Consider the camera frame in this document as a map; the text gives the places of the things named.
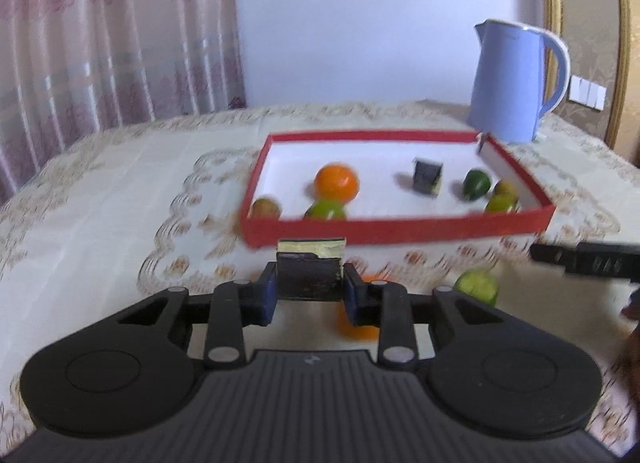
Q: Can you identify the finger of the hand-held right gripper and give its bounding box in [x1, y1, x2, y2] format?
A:
[529, 241, 640, 286]

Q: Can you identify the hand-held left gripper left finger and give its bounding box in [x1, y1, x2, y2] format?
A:
[112, 260, 279, 370]

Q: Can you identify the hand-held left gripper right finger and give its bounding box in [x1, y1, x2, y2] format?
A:
[342, 263, 518, 370]

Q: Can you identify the dark-skinned sugarcane piece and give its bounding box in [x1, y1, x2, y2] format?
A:
[411, 158, 444, 197]
[276, 237, 347, 302]

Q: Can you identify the red cardboard box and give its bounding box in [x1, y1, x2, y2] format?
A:
[239, 129, 557, 249]

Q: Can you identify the green lime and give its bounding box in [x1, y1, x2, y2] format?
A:
[454, 268, 501, 307]

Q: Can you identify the dark green cut fruit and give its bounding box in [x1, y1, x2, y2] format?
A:
[461, 169, 491, 201]

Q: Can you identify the orange mandarin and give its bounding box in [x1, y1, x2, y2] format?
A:
[314, 163, 361, 203]
[336, 273, 387, 342]

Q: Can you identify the yellow-green lime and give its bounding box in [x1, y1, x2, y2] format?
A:
[484, 194, 521, 214]
[303, 199, 347, 221]

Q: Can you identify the cream floral tablecloth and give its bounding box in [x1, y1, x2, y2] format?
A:
[0, 99, 640, 450]

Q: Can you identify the blue electric kettle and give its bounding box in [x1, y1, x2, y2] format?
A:
[466, 19, 572, 145]

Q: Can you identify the pink patterned curtain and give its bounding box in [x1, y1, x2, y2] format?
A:
[0, 0, 247, 204]

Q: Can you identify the white wall switch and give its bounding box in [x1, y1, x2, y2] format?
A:
[570, 75, 607, 109]

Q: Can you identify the gold wall panel frame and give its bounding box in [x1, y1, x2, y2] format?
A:
[542, 0, 632, 152]

